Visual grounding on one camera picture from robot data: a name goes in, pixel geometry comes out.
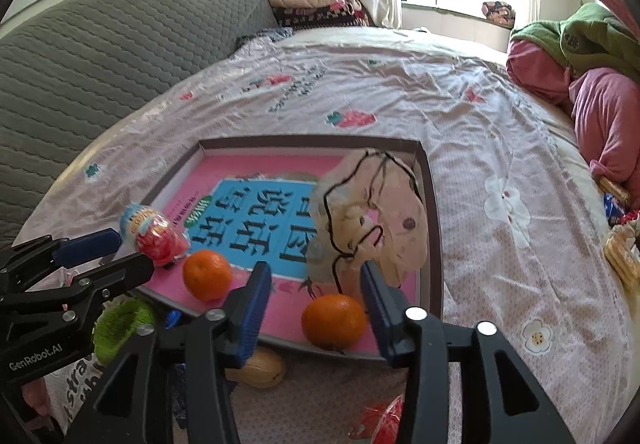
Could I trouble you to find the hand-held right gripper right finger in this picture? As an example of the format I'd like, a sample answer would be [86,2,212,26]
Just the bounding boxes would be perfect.
[360,260,576,444]

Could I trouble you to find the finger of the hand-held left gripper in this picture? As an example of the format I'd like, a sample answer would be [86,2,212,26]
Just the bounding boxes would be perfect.
[0,228,123,282]
[67,251,155,320]

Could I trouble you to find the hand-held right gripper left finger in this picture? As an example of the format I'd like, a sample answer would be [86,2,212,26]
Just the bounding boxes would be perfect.
[77,261,273,444]

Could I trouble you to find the red white egg toy packet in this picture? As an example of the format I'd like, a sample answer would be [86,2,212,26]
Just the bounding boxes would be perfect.
[119,204,190,267]

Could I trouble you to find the orange mandarin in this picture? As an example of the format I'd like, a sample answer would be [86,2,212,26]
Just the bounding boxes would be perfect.
[301,294,368,351]
[182,250,233,302]

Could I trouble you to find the small yellowish fruit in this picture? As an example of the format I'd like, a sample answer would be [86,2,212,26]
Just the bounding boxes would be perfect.
[225,346,287,389]

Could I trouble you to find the green fuzzy scrunchie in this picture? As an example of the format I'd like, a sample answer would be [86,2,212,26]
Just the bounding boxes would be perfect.
[94,299,156,365]

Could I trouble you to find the grey cardboard box tray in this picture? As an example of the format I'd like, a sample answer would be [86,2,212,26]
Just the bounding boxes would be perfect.
[135,137,443,360]

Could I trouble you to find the blue white egg toy packet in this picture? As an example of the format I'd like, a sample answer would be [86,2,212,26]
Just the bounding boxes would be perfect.
[360,396,404,441]

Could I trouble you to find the cream scrunchie with dark cord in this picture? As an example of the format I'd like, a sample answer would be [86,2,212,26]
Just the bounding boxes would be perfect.
[307,149,431,290]

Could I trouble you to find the person's left hand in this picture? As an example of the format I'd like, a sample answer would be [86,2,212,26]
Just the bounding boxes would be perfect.
[21,373,52,421]

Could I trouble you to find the pink book with blue label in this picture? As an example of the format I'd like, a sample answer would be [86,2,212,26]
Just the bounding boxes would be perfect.
[150,151,426,356]

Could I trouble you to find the grey quilted headboard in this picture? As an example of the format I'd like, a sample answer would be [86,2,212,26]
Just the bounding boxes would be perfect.
[0,0,278,245]

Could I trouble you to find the small blue snack wrapper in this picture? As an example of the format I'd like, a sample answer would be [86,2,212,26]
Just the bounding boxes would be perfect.
[602,194,626,226]

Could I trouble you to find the dark patterned cloth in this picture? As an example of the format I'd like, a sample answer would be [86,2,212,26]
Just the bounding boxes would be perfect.
[235,27,296,50]

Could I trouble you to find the pink blanket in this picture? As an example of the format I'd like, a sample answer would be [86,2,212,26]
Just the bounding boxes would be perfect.
[507,39,640,195]

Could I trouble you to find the floral bag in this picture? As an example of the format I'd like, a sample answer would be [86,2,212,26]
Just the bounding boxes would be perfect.
[481,0,516,29]

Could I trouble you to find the green blanket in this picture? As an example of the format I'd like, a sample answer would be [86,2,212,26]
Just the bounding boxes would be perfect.
[510,2,640,81]

